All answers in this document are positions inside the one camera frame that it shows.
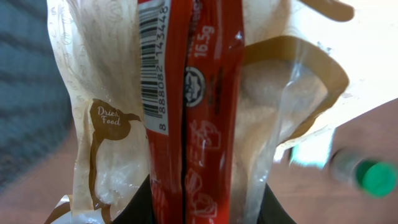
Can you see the grey plastic shopping basket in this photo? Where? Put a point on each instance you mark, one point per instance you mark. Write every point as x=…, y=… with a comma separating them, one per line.
x=35, y=105

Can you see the green lid jar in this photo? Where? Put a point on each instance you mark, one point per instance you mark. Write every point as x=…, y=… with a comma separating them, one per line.
x=373, y=176

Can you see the teal wet wipes pack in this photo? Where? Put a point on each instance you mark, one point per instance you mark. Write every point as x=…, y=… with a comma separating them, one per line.
x=314, y=152

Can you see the white brown snack bag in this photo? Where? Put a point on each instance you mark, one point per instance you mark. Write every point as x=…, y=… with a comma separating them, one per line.
x=286, y=82

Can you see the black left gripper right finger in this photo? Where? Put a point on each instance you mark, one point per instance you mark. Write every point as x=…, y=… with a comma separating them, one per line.
x=272, y=212

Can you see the red white snack bar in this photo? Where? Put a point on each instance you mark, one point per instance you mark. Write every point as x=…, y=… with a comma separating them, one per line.
x=191, y=59

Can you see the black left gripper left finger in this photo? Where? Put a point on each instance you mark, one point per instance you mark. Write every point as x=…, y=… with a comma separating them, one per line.
x=140, y=209

